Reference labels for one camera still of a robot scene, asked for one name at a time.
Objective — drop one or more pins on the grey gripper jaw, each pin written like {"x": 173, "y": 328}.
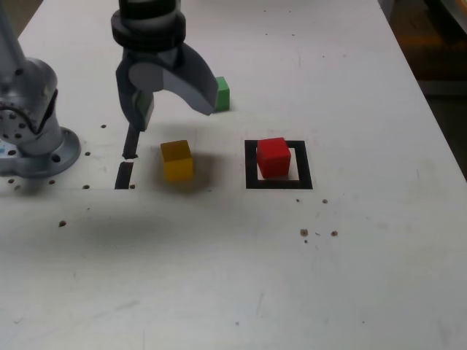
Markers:
{"x": 193, "y": 84}

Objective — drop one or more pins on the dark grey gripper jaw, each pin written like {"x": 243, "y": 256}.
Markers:
{"x": 127, "y": 102}

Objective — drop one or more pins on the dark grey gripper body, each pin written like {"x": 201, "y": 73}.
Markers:
{"x": 157, "y": 54}

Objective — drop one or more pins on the green cube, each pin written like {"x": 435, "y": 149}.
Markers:
{"x": 223, "y": 96}

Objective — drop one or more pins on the yellow cube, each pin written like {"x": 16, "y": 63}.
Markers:
{"x": 177, "y": 162}

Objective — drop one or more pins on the red cube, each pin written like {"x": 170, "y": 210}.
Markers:
{"x": 273, "y": 158}

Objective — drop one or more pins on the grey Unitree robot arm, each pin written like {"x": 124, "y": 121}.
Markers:
{"x": 29, "y": 91}

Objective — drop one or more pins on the black tape square outline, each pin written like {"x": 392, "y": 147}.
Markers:
{"x": 277, "y": 184}

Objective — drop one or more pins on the black tape strip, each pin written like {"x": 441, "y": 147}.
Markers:
{"x": 124, "y": 175}

